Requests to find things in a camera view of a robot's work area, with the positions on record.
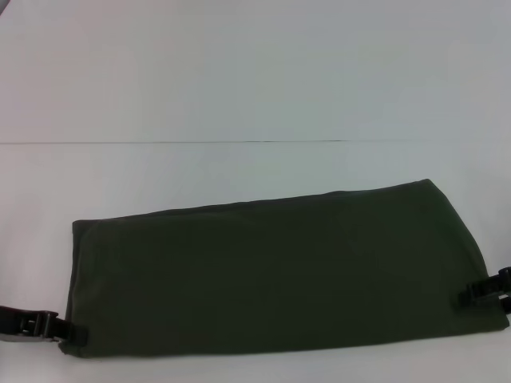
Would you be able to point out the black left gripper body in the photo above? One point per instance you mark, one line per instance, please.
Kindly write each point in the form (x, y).
(24, 325)

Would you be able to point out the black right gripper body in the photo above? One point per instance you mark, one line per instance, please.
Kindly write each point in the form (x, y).
(507, 305)

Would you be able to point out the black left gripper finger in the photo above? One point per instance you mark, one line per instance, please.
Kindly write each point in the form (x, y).
(72, 334)

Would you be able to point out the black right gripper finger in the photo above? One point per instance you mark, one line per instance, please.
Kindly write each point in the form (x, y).
(485, 289)

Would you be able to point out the dark green t-shirt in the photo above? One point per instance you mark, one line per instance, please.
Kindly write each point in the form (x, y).
(279, 267)

